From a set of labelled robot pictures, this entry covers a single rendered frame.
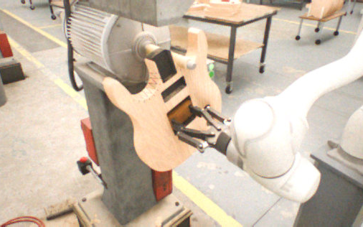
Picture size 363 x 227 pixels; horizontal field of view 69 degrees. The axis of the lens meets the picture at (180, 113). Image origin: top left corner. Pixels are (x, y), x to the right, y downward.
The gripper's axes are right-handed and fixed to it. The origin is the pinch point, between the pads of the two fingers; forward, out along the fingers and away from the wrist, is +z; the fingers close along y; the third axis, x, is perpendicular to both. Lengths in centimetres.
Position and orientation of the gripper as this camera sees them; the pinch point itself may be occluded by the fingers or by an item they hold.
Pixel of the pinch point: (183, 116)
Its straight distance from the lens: 83.3
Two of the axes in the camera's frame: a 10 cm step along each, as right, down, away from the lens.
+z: -6.7, -3.7, 6.4
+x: -2.2, -7.3, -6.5
